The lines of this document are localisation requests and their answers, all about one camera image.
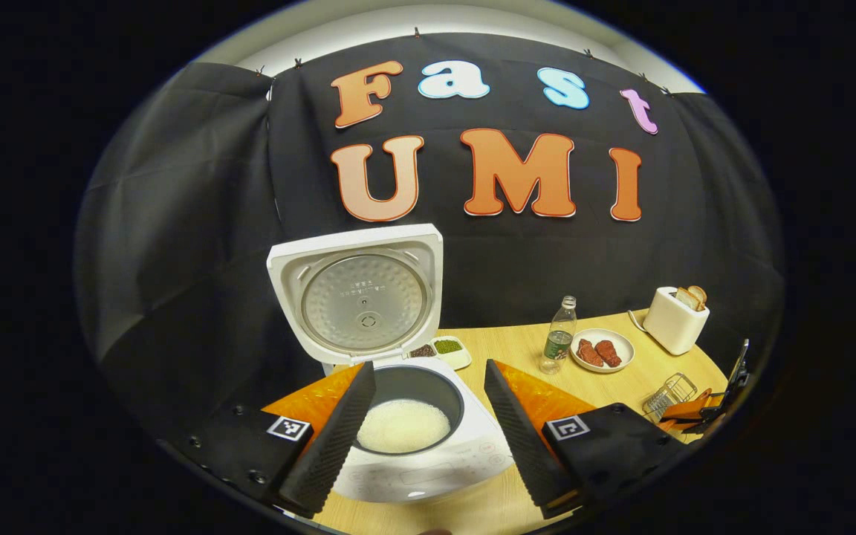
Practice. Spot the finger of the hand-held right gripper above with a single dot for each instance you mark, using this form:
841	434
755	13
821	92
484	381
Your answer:
738	364
684	411

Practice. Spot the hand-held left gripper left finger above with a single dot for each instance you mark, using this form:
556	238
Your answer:
339	438

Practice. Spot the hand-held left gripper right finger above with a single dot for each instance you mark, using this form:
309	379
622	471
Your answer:
521	438

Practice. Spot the white rice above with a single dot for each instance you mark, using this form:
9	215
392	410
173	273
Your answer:
404	427

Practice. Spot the white rice cooker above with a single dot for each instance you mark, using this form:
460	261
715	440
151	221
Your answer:
406	238

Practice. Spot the white toaster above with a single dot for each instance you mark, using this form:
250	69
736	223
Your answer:
669	327

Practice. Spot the toasted bread slice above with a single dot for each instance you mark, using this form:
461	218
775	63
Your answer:
688	299
699	293

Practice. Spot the white round plate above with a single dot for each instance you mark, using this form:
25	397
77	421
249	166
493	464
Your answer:
625	349

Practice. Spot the red meat piece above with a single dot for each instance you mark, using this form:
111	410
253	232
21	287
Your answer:
588	353
609	353

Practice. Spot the clear plastic water bottle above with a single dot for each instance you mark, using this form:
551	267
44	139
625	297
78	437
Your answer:
558	345

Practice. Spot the white divided grain dish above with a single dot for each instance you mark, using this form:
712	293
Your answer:
449	348

